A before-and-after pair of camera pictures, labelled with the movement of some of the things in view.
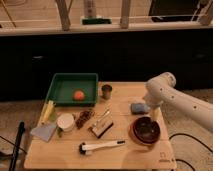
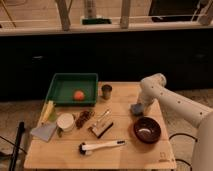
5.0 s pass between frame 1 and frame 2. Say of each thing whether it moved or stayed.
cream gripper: moved
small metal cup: stayed
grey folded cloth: stayed
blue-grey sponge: stayed
